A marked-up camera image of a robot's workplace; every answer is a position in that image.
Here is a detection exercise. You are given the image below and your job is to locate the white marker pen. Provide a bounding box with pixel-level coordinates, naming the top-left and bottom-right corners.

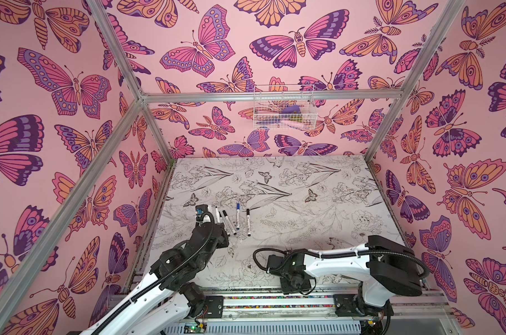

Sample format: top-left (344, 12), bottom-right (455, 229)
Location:
top-left (235, 202), bottom-right (240, 231)
top-left (222, 210), bottom-right (237, 235)
top-left (215, 206), bottom-right (222, 223)
top-left (246, 208), bottom-right (252, 237)

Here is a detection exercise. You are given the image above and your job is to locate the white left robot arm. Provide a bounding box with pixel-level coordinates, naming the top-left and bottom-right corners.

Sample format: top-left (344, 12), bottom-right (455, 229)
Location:
top-left (82, 222), bottom-right (229, 334)

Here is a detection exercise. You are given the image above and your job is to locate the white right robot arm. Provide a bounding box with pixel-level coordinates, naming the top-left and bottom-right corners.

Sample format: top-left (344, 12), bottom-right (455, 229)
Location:
top-left (253, 235), bottom-right (430, 309)

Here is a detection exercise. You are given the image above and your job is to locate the green circuit board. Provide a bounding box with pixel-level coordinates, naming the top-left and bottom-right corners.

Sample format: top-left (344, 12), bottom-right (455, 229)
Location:
top-left (183, 323), bottom-right (207, 334)

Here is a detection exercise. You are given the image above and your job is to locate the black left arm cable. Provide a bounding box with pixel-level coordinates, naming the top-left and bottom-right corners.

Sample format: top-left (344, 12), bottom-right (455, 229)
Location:
top-left (89, 211), bottom-right (216, 335)

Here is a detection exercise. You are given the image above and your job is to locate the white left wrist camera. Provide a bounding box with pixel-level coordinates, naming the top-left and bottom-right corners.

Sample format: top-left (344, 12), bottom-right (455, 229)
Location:
top-left (195, 205), bottom-right (215, 225)

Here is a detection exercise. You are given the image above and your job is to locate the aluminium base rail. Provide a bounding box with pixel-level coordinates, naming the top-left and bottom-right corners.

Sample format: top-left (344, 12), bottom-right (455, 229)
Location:
top-left (110, 286), bottom-right (450, 335)

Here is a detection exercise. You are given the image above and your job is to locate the white wire basket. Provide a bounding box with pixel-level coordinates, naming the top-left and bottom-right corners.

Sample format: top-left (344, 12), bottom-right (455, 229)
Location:
top-left (252, 99), bottom-right (318, 132)

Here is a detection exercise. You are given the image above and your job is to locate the aluminium frame left beam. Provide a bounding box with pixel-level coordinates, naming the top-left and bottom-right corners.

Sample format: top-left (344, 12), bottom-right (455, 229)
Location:
top-left (0, 100), bottom-right (145, 335)

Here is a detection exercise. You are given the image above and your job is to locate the aluminium frame crossbar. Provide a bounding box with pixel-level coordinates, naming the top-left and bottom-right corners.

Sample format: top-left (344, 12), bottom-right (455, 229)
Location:
top-left (143, 89), bottom-right (403, 103)

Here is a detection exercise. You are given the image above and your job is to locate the aluminium frame post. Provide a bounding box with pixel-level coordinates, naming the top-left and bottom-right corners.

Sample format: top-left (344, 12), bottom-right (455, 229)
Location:
top-left (87, 0), bottom-right (174, 166)
top-left (365, 0), bottom-right (465, 163)

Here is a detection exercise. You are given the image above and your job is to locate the aluminium frame right post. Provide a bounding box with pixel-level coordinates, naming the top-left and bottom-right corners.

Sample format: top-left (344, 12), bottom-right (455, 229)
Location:
top-left (365, 0), bottom-right (465, 163)

